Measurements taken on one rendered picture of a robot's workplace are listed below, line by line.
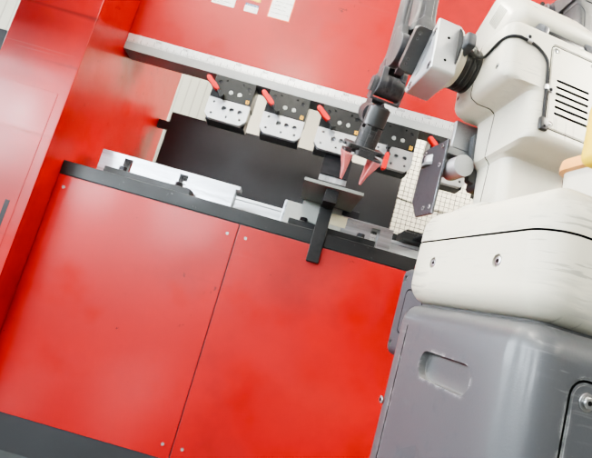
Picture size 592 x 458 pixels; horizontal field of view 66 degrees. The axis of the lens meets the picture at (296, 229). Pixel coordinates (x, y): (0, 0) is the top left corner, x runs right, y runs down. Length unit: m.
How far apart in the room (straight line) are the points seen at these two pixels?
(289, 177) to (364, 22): 0.75
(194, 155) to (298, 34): 0.77
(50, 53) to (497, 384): 1.53
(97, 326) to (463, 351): 1.23
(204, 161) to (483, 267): 1.83
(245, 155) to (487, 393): 1.87
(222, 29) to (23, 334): 1.22
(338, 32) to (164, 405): 1.39
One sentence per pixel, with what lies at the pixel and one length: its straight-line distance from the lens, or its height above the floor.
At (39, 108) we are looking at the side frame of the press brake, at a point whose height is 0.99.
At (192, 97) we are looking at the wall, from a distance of 4.19.
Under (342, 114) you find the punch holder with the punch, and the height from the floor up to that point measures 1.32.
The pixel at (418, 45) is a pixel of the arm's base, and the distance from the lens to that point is 0.98.
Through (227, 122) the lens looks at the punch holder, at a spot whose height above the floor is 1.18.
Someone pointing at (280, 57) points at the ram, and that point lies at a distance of 1.76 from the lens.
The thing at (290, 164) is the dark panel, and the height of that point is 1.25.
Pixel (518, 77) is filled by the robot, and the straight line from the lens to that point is 0.92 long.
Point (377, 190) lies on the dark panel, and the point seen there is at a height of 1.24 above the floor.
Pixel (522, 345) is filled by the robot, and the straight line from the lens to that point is 0.43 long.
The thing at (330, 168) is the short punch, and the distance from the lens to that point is 1.65.
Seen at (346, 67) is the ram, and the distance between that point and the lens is 1.76.
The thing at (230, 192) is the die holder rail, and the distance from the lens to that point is 1.61.
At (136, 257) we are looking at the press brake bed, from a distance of 1.51.
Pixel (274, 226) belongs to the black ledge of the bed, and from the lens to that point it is 1.45.
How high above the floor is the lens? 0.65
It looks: 8 degrees up
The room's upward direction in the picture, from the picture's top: 16 degrees clockwise
